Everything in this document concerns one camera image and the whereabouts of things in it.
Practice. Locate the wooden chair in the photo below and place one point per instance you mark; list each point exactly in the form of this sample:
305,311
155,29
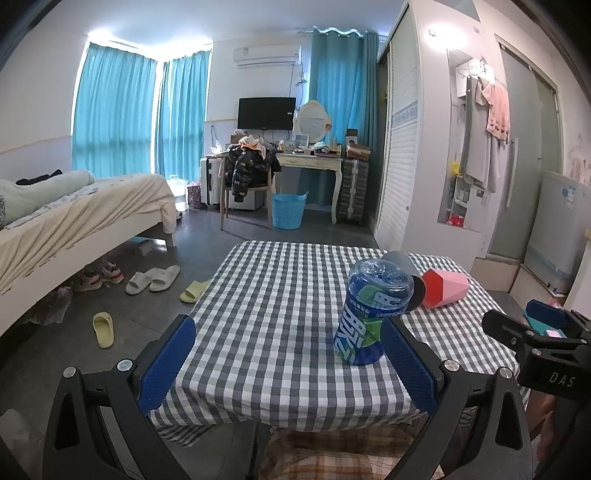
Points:
263,194

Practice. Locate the pale green quilt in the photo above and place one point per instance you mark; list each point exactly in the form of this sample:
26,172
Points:
44,187

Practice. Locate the white oval mirror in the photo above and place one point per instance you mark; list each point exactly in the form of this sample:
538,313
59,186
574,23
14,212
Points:
312,121

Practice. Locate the white red sneaker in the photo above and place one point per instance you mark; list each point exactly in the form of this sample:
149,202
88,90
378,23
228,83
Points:
87,280
112,272

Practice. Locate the brown box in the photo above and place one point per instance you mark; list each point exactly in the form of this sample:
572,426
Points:
358,152

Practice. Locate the clear plastic bag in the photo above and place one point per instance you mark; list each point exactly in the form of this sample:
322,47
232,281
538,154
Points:
46,309

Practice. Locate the frosted glass door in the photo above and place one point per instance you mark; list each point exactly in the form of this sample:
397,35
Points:
521,152

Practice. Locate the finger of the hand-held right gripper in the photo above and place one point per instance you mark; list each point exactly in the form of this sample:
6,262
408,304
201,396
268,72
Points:
547,314
512,332

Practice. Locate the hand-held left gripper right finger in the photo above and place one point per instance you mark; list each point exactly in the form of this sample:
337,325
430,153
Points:
412,369

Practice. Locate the grey box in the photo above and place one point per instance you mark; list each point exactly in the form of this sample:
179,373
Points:
146,248

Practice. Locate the narrow teal window curtain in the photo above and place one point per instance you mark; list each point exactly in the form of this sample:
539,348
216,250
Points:
182,120

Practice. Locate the grey cup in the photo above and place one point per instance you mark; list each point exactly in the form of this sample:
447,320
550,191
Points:
406,274

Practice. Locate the white air conditioner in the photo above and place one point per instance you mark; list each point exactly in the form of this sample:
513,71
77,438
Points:
265,55

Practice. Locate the yellow green slipper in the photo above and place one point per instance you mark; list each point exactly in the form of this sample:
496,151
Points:
195,290
104,328

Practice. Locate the grey white checked tablecloth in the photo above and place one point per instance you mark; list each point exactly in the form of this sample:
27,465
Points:
286,323

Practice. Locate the black television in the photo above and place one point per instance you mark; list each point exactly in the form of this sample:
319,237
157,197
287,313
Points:
266,113

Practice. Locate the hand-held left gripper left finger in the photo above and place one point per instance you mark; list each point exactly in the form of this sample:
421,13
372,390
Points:
167,367

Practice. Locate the white dressing table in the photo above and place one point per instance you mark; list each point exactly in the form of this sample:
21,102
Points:
310,162

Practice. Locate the dark ribbed suitcase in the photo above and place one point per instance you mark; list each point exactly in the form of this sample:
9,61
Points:
353,191

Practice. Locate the blue green plastic bottle cup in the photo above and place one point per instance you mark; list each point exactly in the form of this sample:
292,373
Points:
373,316

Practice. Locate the white bed with beige sheet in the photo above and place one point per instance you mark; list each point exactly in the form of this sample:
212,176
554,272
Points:
69,221

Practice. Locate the dark cloth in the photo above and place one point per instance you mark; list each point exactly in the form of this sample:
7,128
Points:
39,177

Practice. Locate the grey hanging garment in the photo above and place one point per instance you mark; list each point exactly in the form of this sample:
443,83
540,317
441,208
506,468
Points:
475,138

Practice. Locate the cardboard box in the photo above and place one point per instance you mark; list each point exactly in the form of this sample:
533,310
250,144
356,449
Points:
496,274

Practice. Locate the white suitcase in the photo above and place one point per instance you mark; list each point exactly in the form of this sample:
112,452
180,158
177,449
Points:
210,182

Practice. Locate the blue plastic basket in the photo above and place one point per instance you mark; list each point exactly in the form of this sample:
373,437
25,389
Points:
288,212

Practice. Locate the white louvred wardrobe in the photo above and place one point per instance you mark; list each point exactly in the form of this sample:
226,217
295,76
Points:
401,138

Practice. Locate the plaid blanket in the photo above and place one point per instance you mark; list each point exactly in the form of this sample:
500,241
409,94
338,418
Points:
332,454

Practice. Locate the clear water jug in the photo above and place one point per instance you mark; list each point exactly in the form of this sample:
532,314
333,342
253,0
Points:
178,194

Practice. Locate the teal curtain with wavy top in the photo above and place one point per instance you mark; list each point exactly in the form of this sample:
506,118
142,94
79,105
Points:
341,87

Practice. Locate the pink gift bag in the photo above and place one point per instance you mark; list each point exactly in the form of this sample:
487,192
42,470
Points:
194,196

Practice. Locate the wide teal window curtain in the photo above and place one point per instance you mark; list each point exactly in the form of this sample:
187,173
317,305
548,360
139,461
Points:
113,110

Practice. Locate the white slipper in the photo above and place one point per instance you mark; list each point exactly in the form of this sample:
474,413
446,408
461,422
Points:
138,282
165,278

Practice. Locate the white refrigerator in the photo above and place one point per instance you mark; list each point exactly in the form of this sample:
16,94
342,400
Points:
556,230

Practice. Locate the dark patterned jacket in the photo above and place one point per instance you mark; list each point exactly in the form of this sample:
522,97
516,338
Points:
244,168

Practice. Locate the person's right forearm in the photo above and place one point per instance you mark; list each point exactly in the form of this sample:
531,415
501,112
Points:
540,417

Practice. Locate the pink faceted cup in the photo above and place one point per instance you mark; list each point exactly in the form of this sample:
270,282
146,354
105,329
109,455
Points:
447,288

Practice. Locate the pink towel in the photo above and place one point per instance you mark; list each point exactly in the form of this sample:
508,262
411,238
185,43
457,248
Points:
498,113

